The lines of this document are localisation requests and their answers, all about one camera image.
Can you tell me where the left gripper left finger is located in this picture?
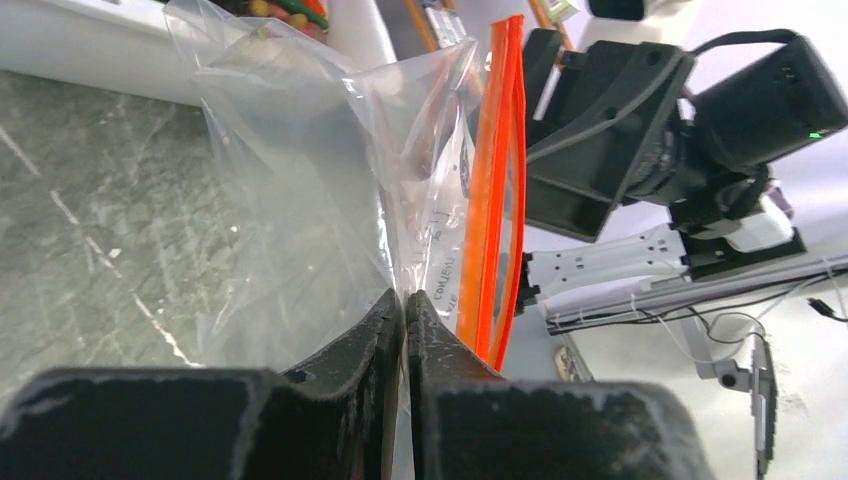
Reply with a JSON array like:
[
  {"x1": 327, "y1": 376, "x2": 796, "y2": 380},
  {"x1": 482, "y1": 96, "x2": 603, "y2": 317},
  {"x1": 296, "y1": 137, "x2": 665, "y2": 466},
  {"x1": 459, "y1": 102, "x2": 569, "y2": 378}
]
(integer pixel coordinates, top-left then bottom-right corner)
[{"x1": 1, "y1": 290, "x2": 402, "y2": 479}]

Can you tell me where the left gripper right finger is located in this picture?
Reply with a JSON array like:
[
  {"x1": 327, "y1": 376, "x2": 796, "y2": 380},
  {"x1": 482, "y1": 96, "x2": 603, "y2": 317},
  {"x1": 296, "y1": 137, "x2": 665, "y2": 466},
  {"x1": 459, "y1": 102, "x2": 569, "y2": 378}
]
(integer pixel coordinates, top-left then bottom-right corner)
[{"x1": 405, "y1": 291, "x2": 713, "y2": 479}]

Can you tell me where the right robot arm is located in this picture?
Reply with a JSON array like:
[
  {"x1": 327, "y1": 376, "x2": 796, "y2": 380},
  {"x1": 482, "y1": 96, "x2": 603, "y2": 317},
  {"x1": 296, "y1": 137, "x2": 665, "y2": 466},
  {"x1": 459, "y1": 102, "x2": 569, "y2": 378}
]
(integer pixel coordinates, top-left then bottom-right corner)
[{"x1": 515, "y1": 29, "x2": 847, "y2": 312}]

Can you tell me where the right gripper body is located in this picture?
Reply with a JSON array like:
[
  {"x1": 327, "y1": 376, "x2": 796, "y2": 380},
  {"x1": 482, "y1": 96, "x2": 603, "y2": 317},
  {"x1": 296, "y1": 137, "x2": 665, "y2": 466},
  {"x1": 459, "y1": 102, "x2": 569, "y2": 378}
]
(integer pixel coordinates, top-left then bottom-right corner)
[{"x1": 526, "y1": 40, "x2": 695, "y2": 242}]

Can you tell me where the white plastic food bin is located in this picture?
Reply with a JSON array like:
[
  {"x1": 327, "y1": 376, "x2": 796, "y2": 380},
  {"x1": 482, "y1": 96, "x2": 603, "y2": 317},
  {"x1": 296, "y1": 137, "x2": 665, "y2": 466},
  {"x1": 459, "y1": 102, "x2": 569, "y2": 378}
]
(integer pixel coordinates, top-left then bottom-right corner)
[{"x1": 0, "y1": 0, "x2": 399, "y2": 111}]

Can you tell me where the clear zip top bag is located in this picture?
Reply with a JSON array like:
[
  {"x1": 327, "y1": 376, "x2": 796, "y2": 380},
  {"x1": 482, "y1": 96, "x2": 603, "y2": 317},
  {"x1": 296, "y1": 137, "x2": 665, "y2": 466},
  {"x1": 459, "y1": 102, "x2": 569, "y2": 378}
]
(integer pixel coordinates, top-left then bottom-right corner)
[{"x1": 164, "y1": 1, "x2": 525, "y2": 479}]

